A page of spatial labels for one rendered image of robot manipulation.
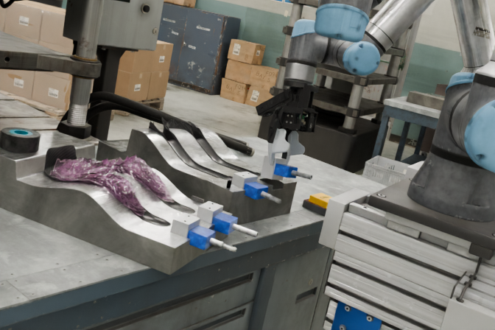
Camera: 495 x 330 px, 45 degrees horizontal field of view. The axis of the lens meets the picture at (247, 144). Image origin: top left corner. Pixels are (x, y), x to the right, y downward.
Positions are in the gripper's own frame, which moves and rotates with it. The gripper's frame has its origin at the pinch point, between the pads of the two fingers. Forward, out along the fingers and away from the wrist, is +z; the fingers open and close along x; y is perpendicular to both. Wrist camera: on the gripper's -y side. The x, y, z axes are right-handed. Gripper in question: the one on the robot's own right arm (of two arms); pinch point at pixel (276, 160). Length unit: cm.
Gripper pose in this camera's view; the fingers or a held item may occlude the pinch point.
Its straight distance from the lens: 150.0
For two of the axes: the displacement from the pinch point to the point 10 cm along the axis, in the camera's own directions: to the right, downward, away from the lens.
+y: 7.8, 1.6, -6.1
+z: -1.8, 9.8, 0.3
